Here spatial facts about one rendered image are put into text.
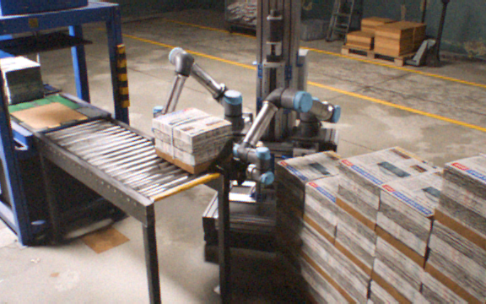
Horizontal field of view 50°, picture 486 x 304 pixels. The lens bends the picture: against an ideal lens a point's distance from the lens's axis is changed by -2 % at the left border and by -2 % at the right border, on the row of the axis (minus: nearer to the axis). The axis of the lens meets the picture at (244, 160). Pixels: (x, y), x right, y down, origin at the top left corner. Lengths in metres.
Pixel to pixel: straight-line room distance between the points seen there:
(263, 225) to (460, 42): 6.59
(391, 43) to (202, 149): 6.35
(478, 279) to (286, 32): 2.03
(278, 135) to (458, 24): 6.37
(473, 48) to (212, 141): 7.05
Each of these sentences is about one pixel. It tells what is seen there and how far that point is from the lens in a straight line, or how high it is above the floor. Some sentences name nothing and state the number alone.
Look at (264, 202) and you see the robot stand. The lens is 3.82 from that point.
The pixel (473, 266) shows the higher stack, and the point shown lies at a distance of 1.99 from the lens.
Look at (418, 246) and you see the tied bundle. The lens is 2.17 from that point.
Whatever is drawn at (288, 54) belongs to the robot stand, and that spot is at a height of 1.29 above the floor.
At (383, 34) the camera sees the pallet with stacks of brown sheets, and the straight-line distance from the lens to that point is 8.98.
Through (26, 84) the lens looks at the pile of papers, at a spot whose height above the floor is 0.93.
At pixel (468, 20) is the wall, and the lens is 9.46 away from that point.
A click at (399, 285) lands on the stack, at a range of 2.34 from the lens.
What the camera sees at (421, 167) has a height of 1.07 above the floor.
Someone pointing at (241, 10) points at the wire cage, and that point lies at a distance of 10.74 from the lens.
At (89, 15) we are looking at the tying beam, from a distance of 3.78.
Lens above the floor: 2.05
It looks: 24 degrees down
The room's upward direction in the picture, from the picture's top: straight up
